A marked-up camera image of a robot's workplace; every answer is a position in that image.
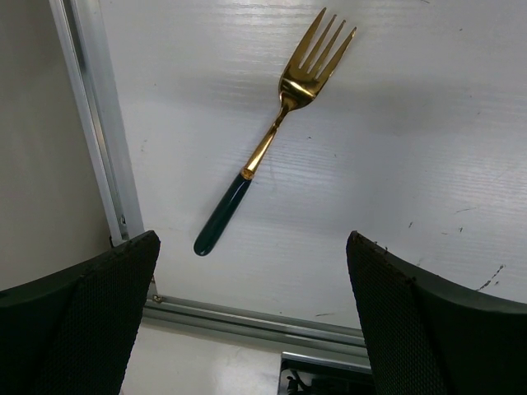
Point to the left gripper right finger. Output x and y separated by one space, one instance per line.
427 335

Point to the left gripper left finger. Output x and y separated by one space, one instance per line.
72 332

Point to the gold fork black handle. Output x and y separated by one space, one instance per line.
309 68

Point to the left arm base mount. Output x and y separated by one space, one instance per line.
302 374

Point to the aluminium table frame rail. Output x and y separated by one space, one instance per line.
81 33

